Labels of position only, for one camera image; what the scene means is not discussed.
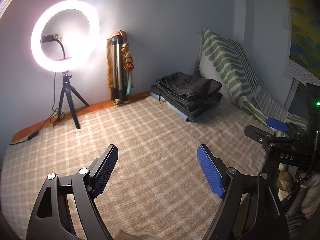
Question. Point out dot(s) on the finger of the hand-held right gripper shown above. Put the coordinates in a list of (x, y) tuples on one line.
[(275, 123), (255, 131)]

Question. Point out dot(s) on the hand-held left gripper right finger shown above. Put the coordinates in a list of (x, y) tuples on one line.
[(210, 172)]

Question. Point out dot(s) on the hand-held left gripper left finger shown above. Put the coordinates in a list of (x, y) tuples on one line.
[(105, 172)]

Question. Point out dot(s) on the dark folded pants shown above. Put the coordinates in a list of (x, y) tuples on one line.
[(197, 110)]

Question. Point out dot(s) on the beige plaid blanket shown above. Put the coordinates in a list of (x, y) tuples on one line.
[(155, 140)]

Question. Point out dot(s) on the folded blue jeans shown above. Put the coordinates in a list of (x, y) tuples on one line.
[(182, 116)]

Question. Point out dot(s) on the brown wooden ledge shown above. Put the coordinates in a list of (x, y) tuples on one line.
[(95, 107)]

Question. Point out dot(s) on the green striped white pillow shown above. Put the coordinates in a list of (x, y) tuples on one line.
[(225, 55)]

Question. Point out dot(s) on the small black tripod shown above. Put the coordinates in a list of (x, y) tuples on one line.
[(66, 90)]

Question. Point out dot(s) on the folded silver tripod with scarf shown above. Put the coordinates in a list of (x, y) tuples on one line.
[(128, 55)]

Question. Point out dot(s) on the black gooseneck phone holder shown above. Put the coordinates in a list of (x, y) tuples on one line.
[(48, 38)]

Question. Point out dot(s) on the yellow blue wall poster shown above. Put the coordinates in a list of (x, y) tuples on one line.
[(305, 30)]

